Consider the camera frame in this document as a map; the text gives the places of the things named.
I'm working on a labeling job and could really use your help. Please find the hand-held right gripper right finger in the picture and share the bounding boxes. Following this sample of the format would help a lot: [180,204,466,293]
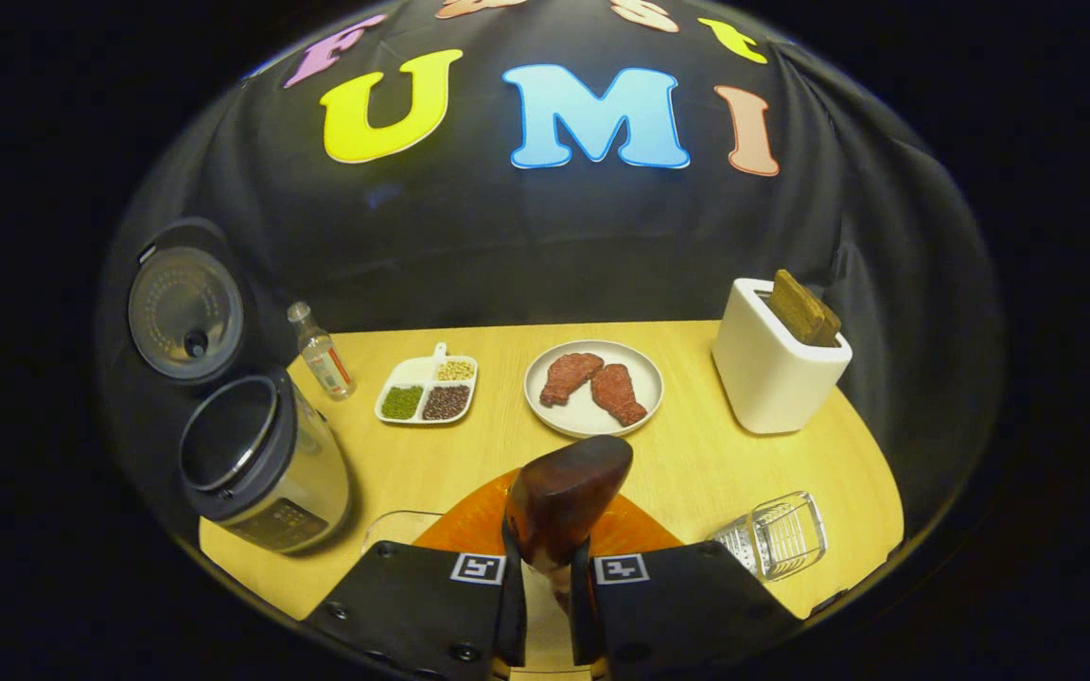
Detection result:
[569,492,803,681]

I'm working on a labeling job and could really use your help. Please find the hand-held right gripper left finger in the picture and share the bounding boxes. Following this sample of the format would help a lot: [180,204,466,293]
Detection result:
[304,468,527,681]

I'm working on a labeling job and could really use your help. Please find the rectangular tray of rice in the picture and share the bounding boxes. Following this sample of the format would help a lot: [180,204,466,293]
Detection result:
[360,511,593,681]

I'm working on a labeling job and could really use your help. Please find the dark wooden spoon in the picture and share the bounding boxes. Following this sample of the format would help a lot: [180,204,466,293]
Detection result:
[504,435,634,616]

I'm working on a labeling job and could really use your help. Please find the clear square chopstick holder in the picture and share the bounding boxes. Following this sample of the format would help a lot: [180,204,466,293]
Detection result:
[711,491,828,582]

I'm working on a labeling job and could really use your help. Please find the dark grey rice cooker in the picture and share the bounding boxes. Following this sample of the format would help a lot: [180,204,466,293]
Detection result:
[127,218,354,556]

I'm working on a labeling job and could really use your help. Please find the white round plate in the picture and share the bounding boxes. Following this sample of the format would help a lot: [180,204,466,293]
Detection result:
[524,340,665,440]

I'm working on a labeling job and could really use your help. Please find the red meat piece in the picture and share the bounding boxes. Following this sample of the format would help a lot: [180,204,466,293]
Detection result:
[590,363,648,428]
[539,353,605,408]

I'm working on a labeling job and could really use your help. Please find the dark red beans pile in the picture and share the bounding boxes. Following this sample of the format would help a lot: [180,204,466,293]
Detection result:
[422,384,472,422]

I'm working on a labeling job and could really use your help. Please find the green beans pile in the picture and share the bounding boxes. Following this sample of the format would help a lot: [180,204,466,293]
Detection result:
[381,385,425,421]

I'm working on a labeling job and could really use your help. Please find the white divided dish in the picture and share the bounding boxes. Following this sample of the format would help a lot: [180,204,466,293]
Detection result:
[375,342,480,427]

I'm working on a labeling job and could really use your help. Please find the white toaster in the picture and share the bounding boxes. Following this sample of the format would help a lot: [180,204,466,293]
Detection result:
[712,277,853,435]

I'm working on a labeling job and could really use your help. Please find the small clear bottle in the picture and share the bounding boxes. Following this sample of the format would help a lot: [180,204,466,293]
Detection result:
[287,301,358,402]

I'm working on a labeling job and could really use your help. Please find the brown toast slice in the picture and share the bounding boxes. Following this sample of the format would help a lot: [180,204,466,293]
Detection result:
[769,270,825,343]
[805,298,844,348]

